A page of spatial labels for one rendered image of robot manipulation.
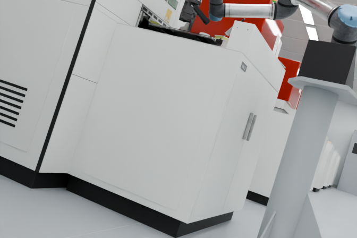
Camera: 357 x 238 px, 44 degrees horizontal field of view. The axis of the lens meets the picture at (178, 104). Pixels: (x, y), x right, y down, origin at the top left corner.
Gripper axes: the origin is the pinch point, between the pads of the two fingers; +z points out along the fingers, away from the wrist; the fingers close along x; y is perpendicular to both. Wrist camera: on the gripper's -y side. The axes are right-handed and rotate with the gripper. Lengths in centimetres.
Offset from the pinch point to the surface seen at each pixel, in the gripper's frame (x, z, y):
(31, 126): 42, 66, 56
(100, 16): 42, 11, 43
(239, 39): 53, 3, -18
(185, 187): 58, 70, -14
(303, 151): 51, 41, -60
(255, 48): 45, 3, -27
